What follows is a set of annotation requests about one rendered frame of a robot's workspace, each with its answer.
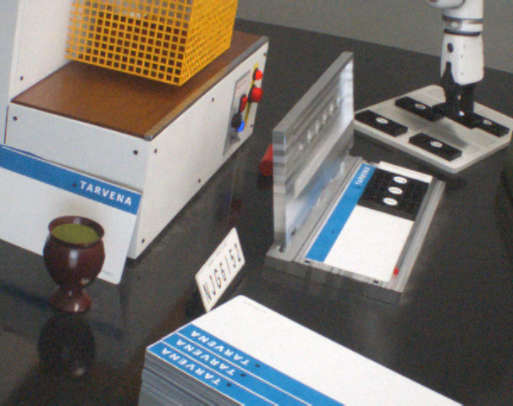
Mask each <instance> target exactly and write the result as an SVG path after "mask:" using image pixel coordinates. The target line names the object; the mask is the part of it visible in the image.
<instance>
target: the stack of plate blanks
mask: <svg viewBox="0 0 513 406"><path fill-rule="evenodd" d="M141 375H142V380H143V383H142V384H141V391H140V395H139V400H138V404H139V405H138V406H275V405H273V404H271V403H270V402H268V401H266V400H265V399H263V398H260V397H259V396H257V395H256V394H253V393H252V392H249V391H247V390H246V389H244V388H243V387H241V386H239V385H237V384H234V383H233V382H232V381H229V380H228V379H226V378H224V377H222V376H221V375H218V374H217V373H215V372H213V371H211V370H209V369H208V368H206V367H205V366H203V365H199V364H198V362H196V361H194V360H193V359H191V358H189V357H187V356H186V355H183V354H181V353H180V352H178V351H176V350H174V349H173V348H170V347H169V346H167V345H165V343H163V342H162V339H161V340H160V341H158V342H156V343H154V344H153V345H151V346H149V347H148V348H147V349H146V354H145V364H144V369H143V370H142V372H141Z"/></svg>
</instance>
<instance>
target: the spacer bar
mask: <svg viewBox="0 0 513 406"><path fill-rule="evenodd" d="M378 167H379V168H382V169H385V170H388V171H391V172H394V173H398V174H401V175H404V176H407V177H410V178H415V179H419V180H422V181H425V182H429V184H428V188H429V186H430V184H431V181H432V177H431V176H427V175H425V174H421V173H416V172H412V171H410V169H406V168H403V167H397V166H394V165H390V164H388V163H384V162H380V164H379V165H378ZM428 188H427V189H428Z"/></svg>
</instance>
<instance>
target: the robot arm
mask: <svg viewBox="0 0 513 406"><path fill-rule="evenodd" d="M425 1H426V3H427V4H428V5H430V6H432V7H434V8H441V9H442V13H441V16H442V19H441V22H442V28H444V41H443V46H442V52H441V54H442V59H441V69H440V76H442V79H441V80H440V82H439V84H440V86H441V87H442V88H443V91H444V96H445V106H446V107H445V116H446V117H450V118H459V117H460V115H459V114H460V109H461V110H464V111H466V112H468V113H470V114H473V113H474V106H475V103H474V95H473V94H475V93H476V87H477V85H478V83H477V82H478V81H480V80H481V79H482V78H483V43H482V36H481V32H479V31H482V30H483V0H425ZM451 80H454V82H455V83H454V82H451ZM451 85H453V86H455V90H454V89H453V87H452V86H451ZM460 86H461V90H462V91H463V92H464V93H463V92H461V98H460V99H458V97H459V94H460Z"/></svg>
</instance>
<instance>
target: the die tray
mask: <svg viewBox="0 0 513 406"><path fill-rule="evenodd" d="M405 96H409V97H410V98H413V99H415V100H417V101H418V102H421V103H424V104H426V105H429V106H430V107H433V105H435V104H438V103H440V102H445V96H444V91H443V88H441V87H439V86H436V85H431V86H429V87H423V88H421V89H419V90H416V91H413V92H410V93H407V94H404V95H403V96H398V97H396V98H394V99H391V100H388V101H385V102H382V103H379V104H377V105H375V106H372V107H367V108H365V109H362V110H360V111H358V110H357V112H354V117H355V114H357V113H359V112H364V111H366V110H370V111H372V112H375V113H377V114H380V115H382V116H384V117H386V118H389V119H390V120H393V121H395V122H396V123H400V124H403V125H405V126H406V127H408V130H407V132H406V133H405V134H403V135H402V134H401V135H400V136H399V137H397V136H396V138H395V137H394V136H391V135H389V134H385V133H384V132H381V131H378V130H376V129H373V128H371V127H369V125H367V124H364V123H361V122H358V121H356V120H355V119H354V125H353V129H357V131H360V132H362V133H364V134H368V135H370V136H372V137H373V138H376V139H378V140H382V141H383V142H384V143H386V144H389V145H391V146H394V147H396V148H398V149H400V150H402V151H406V152H407V153H409V154H411V155H413V156H416V157H418V158H421V159H422V160H424V161H426V162H430V163H432V164H434V166H436V167H440V168H442V169H443V170H446V171H448V172H450V173H458V172H459V171H460V170H462V169H464V168H466V167H468V166H470V165H472V164H473V163H475V162H478V161H480V160H482V159H483V158H485V157H486V156H489V155H491V154H493V153H495V152H496V151H499V150H500V149H502V148H504V147H506V146H508V145H509V143H510V136H511V133H512V130H513V118H509V117H507V116H505V115H502V114H500V113H497V111H494V110H493V109H490V108H488V107H484V106H482V105H479V104H477V103H475V102H474V103H475V106H474V113H476V114H479V115H481V116H484V117H485V118H488V119H491V120H493V121H495V123H499V124H501V125H504V126H505V127H507V128H510V131H509V133H508V134H507V135H505V136H502V137H500V138H498V137H496V136H494V135H492V134H489V133H488V132H487V131H484V130H482V129H479V128H475V129H469V128H466V127H464V126H462V125H461V124H460V123H457V122H455V121H453V120H450V119H448V118H442V119H440V120H438V121H436V122H433V123H432V122H430V121H429V120H428V119H425V118H422V117H420V116H418V115H416V114H414V113H412V112H408V111H406V110H405V109H404V108H402V107H397V106H396V105H395V104H394V102H395V100H397V99H400V98H402V97H405ZM420 133H423V134H426V135H429V136H431V137H433V138H436V139H438V140H439V141H442V142H444V143H445V144H448V145H451V146H453V147H454V148H457V149H459V150H461V151H462V153H461V157H460V158H458V159H456V160H454V161H452V162H447V160H445V159H443V158H441V157H439V156H436V155H434V154H432V153H430V152H427V151H425V150H422V149H421V148H420V147H418V146H415V145H412V144H409V143H408V140H409V137H412V136H413V135H416V134H420Z"/></svg>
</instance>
